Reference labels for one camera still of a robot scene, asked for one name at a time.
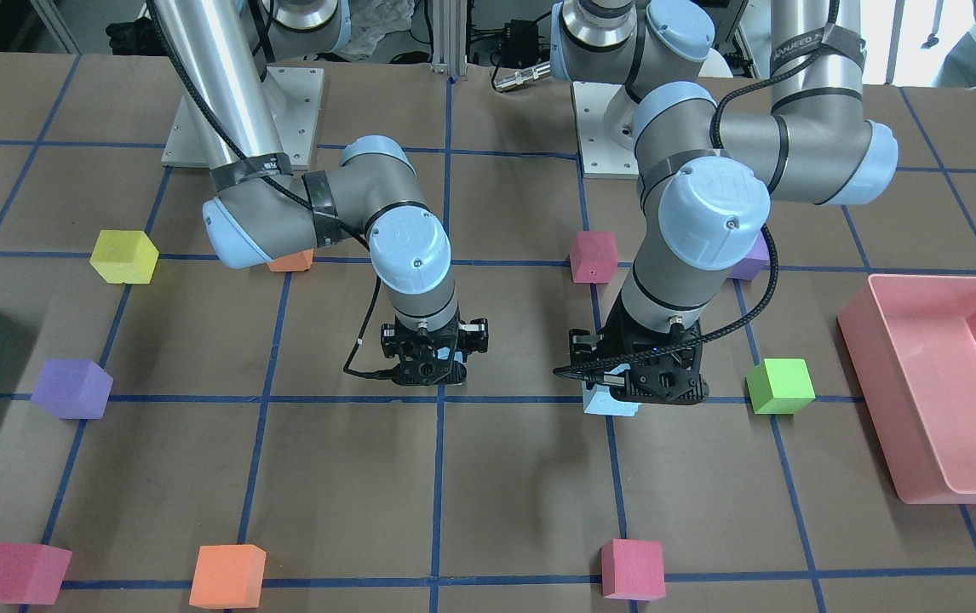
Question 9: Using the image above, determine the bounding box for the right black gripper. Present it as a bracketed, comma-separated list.
[379, 317, 489, 387]

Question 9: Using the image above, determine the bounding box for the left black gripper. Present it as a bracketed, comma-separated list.
[569, 300, 709, 406]

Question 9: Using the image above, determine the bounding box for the light blue block arm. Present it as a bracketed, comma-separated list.
[583, 383, 641, 416]

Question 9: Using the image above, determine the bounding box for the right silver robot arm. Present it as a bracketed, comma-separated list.
[146, 1, 489, 387]

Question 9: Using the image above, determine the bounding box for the magenta foam block far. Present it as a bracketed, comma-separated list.
[567, 232, 619, 284]

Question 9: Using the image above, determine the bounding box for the magenta foam block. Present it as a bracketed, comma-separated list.
[0, 542, 72, 605]
[600, 538, 667, 602]
[567, 232, 619, 284]

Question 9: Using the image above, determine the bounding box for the orange foam block far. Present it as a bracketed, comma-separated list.
[267, 249, 314, 272]

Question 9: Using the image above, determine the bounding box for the orange foam block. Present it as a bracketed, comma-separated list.
[267, 249, 314, 272]
[189, 544, 267, 610]

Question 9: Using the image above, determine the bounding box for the purple foam block far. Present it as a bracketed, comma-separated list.
[728, 233, 771, 282]

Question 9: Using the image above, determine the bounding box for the purple foam block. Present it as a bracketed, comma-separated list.
[30, 358, 113, 419]
[728, 233, 771, 282]

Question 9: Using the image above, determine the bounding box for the green foam block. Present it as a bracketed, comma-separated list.
[746, 358, 816, 415]

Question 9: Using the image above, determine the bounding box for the silver cylinder connector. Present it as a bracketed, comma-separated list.
[491, 61, 551, 93]

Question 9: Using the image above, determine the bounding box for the black power adapter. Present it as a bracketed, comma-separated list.
[497, 20, 545, 67]

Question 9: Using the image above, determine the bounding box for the orange foam block near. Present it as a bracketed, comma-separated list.
[189, 544, 267, 610]

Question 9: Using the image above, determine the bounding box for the pink plastic bin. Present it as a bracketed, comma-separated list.
[838, 274, 976, 504]

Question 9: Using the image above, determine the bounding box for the yellow foam block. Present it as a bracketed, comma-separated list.
[89, 229, 158, 284]

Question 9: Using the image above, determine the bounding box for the purple foam block near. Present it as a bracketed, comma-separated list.
[30, 358, 113, 419]

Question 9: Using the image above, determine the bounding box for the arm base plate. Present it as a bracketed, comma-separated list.
[161, 67, 324, 172]
[572, 82, 639, 180]

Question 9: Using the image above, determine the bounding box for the aluminium frame post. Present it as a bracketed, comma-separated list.
[428, 0, 468, 82]

